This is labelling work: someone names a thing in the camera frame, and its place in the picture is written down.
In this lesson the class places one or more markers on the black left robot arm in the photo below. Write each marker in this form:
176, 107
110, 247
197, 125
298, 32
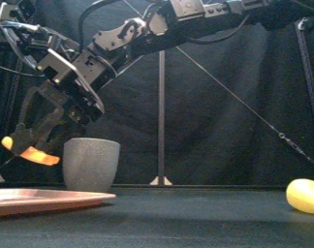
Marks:
21, 30

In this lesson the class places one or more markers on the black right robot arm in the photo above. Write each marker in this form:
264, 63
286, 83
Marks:
194, 19

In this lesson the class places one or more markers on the pink plate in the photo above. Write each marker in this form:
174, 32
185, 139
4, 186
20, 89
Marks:
39, 200

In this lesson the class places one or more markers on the grey speckled cup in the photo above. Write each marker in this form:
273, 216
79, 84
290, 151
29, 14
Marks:
91, 164

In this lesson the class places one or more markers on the yellow toy lemon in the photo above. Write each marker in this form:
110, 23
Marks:
305, 196

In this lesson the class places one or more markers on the thin vertical frame post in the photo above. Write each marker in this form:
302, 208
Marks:
162, 122

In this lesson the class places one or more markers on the black side frame strut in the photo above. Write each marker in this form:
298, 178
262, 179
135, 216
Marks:
310, 77

